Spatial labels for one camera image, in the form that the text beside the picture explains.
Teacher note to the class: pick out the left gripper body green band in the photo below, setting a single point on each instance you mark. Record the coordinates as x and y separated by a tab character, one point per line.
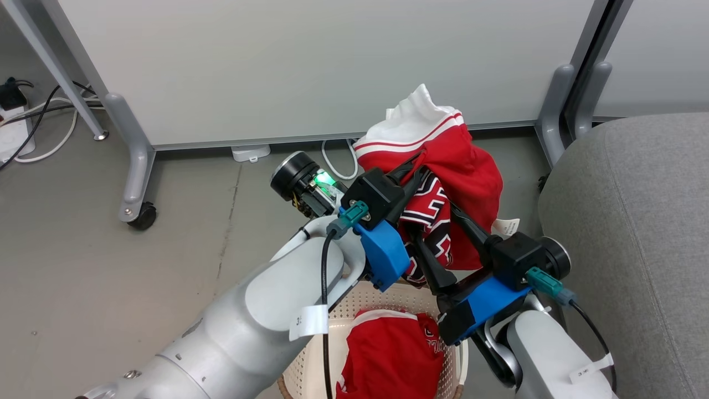
302	180

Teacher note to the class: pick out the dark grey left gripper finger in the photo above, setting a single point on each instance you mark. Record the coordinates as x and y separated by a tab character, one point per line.
404	170
410	195

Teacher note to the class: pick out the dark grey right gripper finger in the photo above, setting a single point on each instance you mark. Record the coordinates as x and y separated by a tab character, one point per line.
473	230
435	274

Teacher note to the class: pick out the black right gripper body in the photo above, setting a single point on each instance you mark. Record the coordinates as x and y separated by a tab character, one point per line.
555	257

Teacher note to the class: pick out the red white sports jersey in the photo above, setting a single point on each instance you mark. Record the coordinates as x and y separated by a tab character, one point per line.
465	166

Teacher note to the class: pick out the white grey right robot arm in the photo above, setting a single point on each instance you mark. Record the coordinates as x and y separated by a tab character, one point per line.
545	354

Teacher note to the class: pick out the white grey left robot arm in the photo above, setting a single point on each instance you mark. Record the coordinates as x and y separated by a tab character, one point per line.
238	321

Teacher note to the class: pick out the cream perforated laundry basket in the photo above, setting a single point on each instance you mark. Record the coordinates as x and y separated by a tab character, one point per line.
310	366

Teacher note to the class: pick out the small white plastic device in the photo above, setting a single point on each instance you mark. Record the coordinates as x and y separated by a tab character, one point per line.
250	152

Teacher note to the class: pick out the grey fabric sofa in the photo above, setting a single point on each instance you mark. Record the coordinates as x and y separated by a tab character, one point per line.
637	249

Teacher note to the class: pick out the red garment white trim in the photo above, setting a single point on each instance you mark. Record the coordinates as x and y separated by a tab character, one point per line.
388	354

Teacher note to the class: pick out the wide white partition panel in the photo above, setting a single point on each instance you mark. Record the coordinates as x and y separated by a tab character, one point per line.
310	66

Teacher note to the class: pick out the black caster wheel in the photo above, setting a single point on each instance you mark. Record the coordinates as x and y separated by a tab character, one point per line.
143	217

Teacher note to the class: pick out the narrow white partition panel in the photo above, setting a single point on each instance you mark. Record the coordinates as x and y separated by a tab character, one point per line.
659	55

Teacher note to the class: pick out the grey metal table leg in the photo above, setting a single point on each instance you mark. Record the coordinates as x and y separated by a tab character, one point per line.
61	72

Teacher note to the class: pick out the white power strip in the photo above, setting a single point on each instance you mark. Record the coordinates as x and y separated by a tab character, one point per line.
12	136

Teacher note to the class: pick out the black power adapter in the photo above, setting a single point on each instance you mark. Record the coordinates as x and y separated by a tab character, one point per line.
11	95

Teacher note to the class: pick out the left wrist camera blue mount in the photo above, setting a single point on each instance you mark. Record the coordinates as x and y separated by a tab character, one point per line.
382	249

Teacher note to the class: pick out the wrist camera blue mount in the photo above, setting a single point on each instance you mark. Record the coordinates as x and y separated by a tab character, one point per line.
382	249
487	302

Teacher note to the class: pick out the right wrist camera blue mount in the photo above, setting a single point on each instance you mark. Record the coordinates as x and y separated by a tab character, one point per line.
487	302

